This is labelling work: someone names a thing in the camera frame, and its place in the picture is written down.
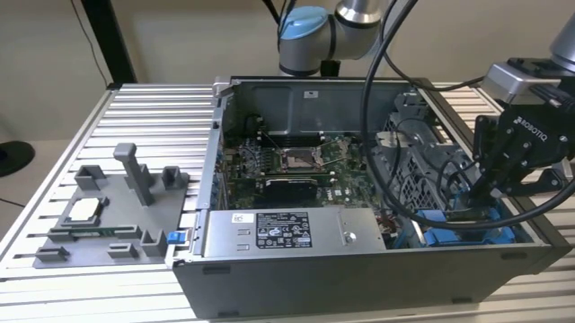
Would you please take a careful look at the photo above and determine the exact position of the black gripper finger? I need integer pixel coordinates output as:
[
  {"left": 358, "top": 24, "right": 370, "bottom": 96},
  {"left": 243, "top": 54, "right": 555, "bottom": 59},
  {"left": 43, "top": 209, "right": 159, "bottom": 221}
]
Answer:
[
  {"left": 467, "top": 114, "right": 502, "bottom": 208},
  {"left": 488, "top": 147, "right": 536, "bottom": 202}
]

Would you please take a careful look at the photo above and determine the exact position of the black disk wire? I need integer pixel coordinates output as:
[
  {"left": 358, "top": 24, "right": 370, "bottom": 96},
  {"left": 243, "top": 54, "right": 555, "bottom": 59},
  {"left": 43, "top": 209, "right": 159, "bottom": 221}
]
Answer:
[
  {"left": 442, "top": 159, "right": 478, "bottom": 211},
  {"left": 390, "top": 117, "right": 478, "bottom": 213}
]

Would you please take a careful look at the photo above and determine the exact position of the hard disk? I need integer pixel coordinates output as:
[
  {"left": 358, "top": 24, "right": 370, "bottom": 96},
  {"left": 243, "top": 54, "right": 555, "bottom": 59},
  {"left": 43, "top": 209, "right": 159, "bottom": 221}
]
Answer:
[{"left": 415, "top": 207, "right": 514, "bottom": 233}]

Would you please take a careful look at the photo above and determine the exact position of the grey perforated disk bay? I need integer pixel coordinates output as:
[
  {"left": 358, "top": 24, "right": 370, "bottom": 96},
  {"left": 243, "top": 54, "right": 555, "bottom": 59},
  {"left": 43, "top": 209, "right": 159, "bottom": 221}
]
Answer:
[{"left": 363, "top": 110, "right": 478, "bottom": 216}]

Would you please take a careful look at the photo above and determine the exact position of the black RAM slot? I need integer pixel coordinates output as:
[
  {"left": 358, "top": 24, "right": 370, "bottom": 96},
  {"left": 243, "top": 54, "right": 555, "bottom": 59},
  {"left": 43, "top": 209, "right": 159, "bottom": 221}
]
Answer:
[{"left": 264, "top": 131, "right": 325, "bottom": 147}]

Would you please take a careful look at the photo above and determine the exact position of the blue drive carrier tab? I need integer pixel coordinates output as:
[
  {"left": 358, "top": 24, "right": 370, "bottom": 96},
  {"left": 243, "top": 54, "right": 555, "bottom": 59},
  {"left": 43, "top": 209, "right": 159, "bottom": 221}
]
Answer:
[{"left": 424, "top": 230, "right": 460, "bottom": 247}]

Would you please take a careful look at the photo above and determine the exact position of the green motherboard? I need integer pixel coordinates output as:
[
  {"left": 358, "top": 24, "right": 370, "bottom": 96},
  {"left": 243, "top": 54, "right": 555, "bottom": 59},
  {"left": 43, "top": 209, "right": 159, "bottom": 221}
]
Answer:
[{"left": 221, "top": 133, "right": 392, "bottom": 211}]

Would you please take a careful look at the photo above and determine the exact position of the CPU socket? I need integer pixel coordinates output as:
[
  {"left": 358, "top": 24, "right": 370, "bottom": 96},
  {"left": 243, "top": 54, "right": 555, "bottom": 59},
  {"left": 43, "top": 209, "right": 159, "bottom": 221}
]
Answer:
[{"left": 279, "top": 147, "right": 325, "bottom": 171}]

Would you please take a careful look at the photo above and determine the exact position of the black graphics card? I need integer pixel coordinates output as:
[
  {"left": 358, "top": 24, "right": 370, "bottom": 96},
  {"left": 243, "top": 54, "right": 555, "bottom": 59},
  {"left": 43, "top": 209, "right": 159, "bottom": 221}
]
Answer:
[{"left": 257, "top": 178, "right": 323, "bottom": 208}]

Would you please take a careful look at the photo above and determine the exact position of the dark grey open PC case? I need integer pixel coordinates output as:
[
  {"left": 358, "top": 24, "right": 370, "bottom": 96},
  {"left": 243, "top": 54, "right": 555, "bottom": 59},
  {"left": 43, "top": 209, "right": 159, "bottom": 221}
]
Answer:
[{"left": 164, "top": 75, "right": 574, "bottom": 320}]

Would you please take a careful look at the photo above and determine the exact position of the silver power supply unit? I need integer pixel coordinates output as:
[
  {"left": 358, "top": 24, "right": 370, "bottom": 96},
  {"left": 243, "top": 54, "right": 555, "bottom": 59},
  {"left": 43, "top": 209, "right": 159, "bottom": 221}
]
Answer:
[{"left": 201, "top": 207, "right": 388, "bottom": 258}]

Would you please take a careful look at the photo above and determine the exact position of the grey plastic parts rack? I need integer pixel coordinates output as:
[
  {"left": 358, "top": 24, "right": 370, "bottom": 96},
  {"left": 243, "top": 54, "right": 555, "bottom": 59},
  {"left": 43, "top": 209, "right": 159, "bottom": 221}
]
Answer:
[{"left": 33, "top": 143, "right": 192, "bottom": 270}]

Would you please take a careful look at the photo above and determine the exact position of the silver CPU chip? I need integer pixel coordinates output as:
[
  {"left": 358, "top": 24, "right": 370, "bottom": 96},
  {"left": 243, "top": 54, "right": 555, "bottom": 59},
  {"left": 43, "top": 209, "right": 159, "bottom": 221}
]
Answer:
[{"left": 67, "top": 198, "right": 103, "bottom": 221}]

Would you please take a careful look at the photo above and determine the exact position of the black round stand base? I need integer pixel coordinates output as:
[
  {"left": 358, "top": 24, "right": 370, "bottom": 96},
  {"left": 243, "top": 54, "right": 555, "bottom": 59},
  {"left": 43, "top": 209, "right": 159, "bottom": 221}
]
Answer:
[{"left": 0, "top": 141, "right": 36, "bottom": 178}]

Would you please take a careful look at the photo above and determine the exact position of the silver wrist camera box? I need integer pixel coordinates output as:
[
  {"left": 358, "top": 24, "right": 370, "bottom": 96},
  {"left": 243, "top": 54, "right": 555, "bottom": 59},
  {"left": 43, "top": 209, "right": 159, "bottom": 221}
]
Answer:
[{"left": 483, "top": 57, "right": 563, "bottom": 104}]

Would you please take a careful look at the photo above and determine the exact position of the thin black camera cable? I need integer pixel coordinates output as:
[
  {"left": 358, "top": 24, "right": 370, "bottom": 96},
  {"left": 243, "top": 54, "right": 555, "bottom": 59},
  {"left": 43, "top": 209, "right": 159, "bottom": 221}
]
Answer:
[{"left": 379, "top": 30, "right": 488, "bottom": 92}]

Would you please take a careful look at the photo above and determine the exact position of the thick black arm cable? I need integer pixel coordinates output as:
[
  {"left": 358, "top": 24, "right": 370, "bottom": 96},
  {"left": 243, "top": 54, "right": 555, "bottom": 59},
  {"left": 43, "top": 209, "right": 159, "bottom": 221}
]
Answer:
[{"left": 362, "top": 0, "right": 575, "bottom": 233}]

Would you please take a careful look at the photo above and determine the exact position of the thin black cable bundle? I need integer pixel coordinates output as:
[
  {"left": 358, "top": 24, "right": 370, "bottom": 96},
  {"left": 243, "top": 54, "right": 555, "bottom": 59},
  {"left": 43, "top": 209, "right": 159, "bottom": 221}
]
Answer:
[{"left": 263, "top": 0, "right": 296, "bottom": 26}]

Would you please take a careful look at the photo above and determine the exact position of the grey case hinge bracket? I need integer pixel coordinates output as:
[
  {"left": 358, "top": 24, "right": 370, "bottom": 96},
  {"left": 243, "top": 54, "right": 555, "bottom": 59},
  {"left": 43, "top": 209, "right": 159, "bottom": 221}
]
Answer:
[{"left": 212, "top": 75, "right": 235, "bottom": 99}]

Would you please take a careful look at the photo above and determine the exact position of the black upright post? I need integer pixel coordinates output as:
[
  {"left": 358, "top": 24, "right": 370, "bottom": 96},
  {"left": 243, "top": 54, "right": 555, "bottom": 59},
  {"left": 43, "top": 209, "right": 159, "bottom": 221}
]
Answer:
[{"left": 73, "top": 0, "right": 139, "bottom": 85}]

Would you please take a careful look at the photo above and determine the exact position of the thin black wall cable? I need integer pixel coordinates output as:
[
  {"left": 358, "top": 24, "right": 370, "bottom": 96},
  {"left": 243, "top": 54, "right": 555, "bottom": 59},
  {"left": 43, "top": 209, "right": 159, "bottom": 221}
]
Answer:
[{"left": 71, "top": 0, "right": 116, "bottom": 90}]

